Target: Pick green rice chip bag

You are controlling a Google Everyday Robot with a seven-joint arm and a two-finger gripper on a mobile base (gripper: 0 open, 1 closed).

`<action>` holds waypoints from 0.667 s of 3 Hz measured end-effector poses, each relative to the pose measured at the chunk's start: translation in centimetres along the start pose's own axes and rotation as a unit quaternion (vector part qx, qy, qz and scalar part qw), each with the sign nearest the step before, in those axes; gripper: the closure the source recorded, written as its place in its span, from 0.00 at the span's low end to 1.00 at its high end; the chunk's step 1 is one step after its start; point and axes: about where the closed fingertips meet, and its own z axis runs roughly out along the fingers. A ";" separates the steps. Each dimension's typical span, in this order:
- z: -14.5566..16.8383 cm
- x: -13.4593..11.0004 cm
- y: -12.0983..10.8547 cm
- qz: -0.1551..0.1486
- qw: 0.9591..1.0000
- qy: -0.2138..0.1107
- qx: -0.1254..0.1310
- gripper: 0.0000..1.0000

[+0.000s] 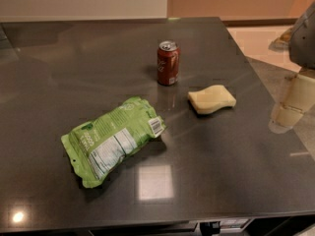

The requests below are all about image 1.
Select red soda can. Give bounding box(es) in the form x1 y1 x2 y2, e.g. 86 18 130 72
157 40 180 86

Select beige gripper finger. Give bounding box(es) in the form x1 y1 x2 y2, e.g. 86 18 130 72
275 68 315 127

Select green rice chip bag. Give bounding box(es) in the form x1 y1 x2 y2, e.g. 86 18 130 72
61 96 166 188

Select yellow sponge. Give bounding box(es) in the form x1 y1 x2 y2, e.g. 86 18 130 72
188 85 236 115

